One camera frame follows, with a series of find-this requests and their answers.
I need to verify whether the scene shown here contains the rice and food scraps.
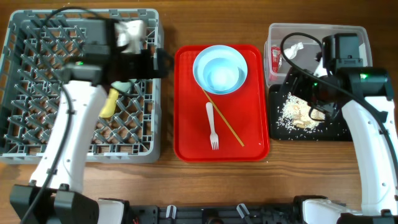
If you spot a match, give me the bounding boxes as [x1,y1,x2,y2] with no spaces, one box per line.
[276,93,325,133]

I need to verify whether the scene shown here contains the green bowl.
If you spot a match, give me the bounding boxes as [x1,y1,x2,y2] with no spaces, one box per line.
[111,79,137,93]

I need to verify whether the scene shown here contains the white napkin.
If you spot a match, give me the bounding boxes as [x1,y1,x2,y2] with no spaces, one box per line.
[284,42,303,60]

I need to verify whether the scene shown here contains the yellow cup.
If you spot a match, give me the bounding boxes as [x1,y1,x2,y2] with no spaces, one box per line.
[99,88,119,118]

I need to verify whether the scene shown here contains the red snack wrapper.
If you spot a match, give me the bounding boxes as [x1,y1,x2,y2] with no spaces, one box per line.
[271,45,282,73]

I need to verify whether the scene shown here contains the light blue bowl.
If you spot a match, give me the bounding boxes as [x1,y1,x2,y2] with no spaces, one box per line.
[203,58,239,95]

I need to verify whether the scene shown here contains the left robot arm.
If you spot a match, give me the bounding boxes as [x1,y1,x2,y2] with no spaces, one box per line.
[10,17,170,223]

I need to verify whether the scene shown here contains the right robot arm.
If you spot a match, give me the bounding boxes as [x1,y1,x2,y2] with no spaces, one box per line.
[281,67,397,223]

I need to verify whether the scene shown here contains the grey dishwasher rack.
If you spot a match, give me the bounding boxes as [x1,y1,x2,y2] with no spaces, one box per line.
[1,10,161,164]

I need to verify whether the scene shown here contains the black tray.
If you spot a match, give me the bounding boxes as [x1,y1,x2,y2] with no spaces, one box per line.
[268,82,352,141]

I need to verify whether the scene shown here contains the clear plastic bin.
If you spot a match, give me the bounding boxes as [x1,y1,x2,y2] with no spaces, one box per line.
[264,22,374,88]

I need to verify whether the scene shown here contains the wooden chopstick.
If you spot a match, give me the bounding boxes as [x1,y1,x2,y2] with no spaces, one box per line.
[201,89,244,147]

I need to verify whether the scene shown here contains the light blue plate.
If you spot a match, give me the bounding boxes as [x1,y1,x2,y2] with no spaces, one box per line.
[193,45,248,91]

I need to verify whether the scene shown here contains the red plastic tray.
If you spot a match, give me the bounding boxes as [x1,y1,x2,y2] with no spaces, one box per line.
[174,45,270,162]

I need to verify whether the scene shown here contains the white plastic fork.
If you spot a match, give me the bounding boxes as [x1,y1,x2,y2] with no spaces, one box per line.
[206,102,219,151]

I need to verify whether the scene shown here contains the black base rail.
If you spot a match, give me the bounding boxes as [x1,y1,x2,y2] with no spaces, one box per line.
[98,198,348,224]

